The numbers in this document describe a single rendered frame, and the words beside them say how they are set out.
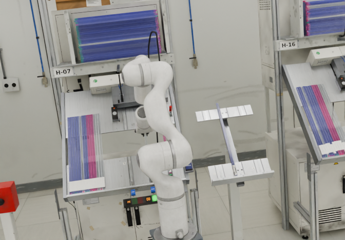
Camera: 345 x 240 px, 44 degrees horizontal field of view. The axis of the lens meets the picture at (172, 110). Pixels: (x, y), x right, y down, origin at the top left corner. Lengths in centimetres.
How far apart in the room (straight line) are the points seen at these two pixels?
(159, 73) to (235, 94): 257
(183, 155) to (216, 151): 277
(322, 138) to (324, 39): 69
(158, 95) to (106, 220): 123
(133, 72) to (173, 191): 54
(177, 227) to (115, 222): 103
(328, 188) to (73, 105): 176
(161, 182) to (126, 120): 93
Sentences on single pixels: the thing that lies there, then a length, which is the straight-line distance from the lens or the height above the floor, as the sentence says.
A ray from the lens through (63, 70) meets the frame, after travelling 273.
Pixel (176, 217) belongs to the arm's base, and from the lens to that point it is 184.
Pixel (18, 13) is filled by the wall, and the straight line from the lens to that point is 428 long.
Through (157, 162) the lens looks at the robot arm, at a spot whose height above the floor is 106.
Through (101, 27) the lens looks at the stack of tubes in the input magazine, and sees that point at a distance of 266.
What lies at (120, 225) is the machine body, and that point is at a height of 34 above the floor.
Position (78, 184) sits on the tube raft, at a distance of 245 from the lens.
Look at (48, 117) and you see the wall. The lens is 435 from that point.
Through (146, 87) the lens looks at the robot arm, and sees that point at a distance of 212.
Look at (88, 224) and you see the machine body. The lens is 285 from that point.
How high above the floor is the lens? 166
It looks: 14 degrees down
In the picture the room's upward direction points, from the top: 6 degrees counter-clockwise
